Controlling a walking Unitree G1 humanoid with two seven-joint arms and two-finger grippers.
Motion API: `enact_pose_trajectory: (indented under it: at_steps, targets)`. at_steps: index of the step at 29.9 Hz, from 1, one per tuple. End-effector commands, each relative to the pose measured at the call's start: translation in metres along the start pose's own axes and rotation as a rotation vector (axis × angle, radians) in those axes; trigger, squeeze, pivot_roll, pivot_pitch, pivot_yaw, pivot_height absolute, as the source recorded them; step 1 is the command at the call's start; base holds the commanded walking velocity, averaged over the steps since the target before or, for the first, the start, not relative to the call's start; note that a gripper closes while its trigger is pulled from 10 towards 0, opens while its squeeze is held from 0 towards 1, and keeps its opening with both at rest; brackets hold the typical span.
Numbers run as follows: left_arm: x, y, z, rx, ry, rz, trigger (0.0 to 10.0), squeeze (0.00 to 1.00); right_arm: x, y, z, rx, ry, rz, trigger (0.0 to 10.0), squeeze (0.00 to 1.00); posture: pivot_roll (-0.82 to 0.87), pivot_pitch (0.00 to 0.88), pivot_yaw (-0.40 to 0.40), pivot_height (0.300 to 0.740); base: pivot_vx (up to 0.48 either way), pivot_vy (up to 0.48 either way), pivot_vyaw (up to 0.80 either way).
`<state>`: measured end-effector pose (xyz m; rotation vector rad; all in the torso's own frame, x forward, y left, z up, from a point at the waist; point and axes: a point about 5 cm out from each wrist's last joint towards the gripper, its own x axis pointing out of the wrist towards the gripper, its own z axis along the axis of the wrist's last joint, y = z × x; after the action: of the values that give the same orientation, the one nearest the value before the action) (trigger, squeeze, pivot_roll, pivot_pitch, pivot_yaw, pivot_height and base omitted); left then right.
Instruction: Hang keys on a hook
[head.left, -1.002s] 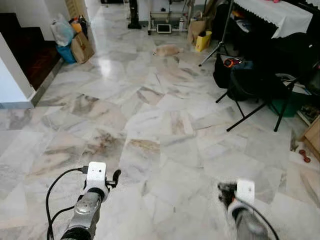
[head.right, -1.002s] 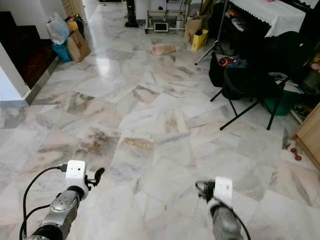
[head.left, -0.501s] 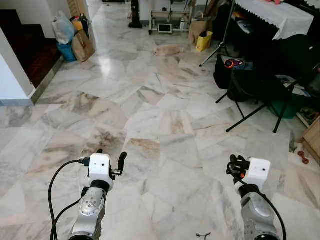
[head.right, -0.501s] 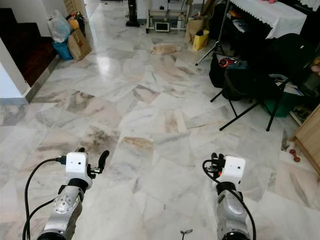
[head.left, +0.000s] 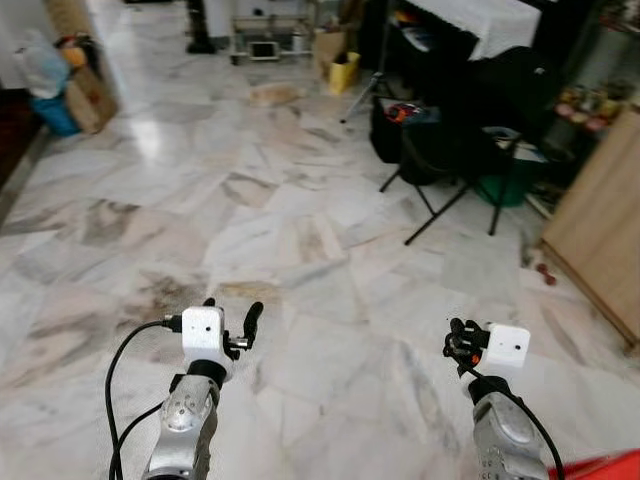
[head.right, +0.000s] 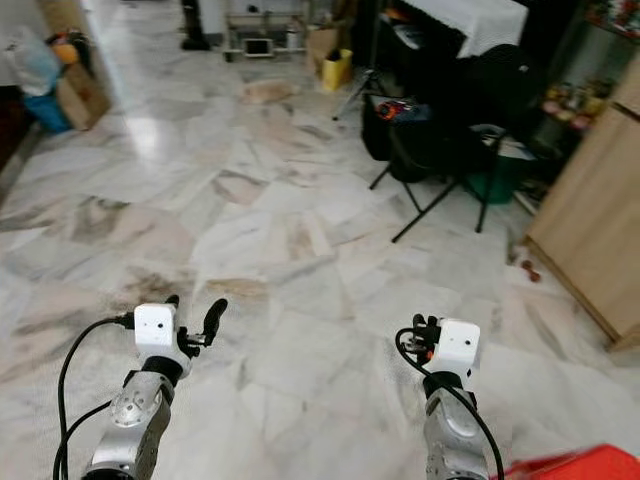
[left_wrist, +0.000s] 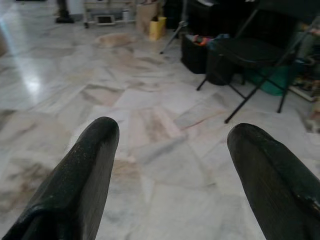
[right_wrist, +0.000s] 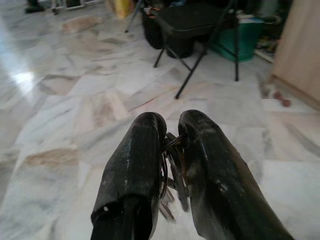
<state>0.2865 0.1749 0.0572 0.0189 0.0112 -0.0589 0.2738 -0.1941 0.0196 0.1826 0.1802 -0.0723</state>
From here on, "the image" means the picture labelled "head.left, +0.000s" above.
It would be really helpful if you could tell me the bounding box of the white plastic bag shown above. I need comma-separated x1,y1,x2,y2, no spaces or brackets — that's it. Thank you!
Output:
15,30,71,99

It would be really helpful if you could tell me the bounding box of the white lace tablecloth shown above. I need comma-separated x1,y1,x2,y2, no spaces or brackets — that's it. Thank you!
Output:
400,0,543,61

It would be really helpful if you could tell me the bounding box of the blue bin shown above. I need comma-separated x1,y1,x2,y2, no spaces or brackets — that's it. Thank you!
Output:
30,92,81,139

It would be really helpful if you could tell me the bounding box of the green plastic bin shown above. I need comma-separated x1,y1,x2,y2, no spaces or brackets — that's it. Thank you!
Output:
475,150,546,209

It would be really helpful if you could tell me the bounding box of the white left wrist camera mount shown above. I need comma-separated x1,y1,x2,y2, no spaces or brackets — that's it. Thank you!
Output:
181,306,227,363

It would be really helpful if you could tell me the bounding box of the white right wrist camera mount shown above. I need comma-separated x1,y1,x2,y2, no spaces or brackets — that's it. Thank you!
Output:
484,323,531,376

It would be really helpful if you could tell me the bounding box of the orange round item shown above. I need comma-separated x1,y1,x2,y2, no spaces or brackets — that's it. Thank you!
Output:
58,38,91,69

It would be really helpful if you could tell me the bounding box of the black tripod stand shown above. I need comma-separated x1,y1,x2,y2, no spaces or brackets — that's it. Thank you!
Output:
378,125,526,247

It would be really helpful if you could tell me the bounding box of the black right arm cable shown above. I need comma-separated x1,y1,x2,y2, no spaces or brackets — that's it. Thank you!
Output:
455,355,567,480

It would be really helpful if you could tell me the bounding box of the large cardboard box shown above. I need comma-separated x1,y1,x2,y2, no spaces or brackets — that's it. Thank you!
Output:
60,60,119,136

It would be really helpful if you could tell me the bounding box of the yellow container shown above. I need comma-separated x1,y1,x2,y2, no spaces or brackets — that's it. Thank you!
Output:
328,50,361,96

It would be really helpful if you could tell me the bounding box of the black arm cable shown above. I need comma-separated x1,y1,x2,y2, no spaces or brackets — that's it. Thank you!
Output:
105,315,186,480
455,355,567,480

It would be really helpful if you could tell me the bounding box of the metal rack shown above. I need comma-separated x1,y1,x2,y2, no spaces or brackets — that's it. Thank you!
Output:
230,0,321,63

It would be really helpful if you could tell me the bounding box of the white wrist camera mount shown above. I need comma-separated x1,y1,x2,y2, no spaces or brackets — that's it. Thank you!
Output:
181,306,227,363
484,323,531,376

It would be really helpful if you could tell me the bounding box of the small cardboard box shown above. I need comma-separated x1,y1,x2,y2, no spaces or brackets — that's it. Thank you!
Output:
312,25,351,76

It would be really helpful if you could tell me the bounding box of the light wooden cabinet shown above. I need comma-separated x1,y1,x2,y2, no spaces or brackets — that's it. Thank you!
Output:
540,100,640,351

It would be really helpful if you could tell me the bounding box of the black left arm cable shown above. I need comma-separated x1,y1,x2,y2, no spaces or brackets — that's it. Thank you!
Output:
105,315,186,480

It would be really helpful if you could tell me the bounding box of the black bag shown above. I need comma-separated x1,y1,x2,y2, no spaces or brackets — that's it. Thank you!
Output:
368,45,561,191

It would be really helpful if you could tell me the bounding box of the red plastic stool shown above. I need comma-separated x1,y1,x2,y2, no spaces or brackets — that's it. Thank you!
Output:
548,450,640,480

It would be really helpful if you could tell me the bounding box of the black fan base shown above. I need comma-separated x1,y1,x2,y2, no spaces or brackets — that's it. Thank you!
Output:
185,0,216,56

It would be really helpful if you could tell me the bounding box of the small red floor item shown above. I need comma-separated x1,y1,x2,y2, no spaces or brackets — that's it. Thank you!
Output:
533,260,557,286

